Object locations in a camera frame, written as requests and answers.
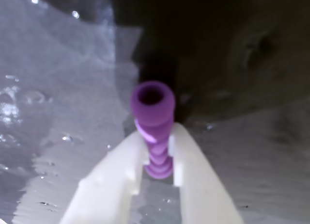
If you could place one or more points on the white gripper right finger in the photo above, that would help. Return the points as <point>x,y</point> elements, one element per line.
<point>201,185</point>

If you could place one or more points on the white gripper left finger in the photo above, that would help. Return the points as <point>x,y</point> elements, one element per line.
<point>106,180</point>

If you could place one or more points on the purple ribbed pen grip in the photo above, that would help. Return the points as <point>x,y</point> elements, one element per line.
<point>152,115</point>

